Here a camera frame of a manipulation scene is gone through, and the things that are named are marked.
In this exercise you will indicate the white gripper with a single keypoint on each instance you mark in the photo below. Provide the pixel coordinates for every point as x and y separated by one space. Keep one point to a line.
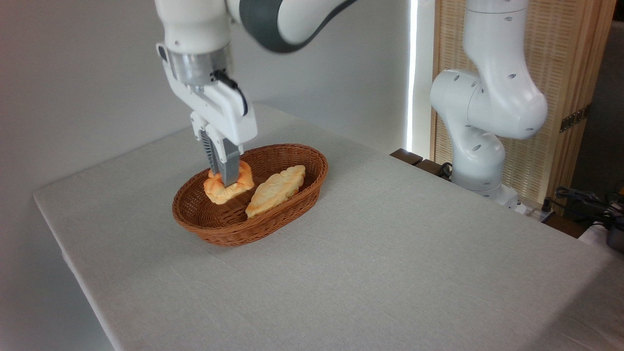
224 112

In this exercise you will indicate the round orange bread bun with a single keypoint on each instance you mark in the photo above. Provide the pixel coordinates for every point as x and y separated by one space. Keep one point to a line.
217 191

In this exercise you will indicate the wooden bamboo folding screen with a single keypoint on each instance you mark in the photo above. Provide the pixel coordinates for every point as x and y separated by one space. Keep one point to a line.
560 58

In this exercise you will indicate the light grey tablecloth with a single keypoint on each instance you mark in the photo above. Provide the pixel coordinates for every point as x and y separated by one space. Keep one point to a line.
390 268

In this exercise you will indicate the black screen hinge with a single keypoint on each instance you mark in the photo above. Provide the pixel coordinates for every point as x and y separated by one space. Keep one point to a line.
575 118

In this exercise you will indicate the white power strip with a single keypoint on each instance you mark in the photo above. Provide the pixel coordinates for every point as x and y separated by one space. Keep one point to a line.
536 212

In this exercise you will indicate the brown wicker oval basket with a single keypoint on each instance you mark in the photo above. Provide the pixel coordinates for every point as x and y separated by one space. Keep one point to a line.
229 234

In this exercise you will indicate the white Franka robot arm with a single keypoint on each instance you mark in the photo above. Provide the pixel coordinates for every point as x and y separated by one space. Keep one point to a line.
492 107

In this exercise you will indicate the long pale braided bread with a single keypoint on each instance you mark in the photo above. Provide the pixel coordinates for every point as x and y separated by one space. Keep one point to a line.
273 192

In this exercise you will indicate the dark wooden block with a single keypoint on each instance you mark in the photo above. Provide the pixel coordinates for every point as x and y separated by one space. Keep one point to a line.
429 168
405 156

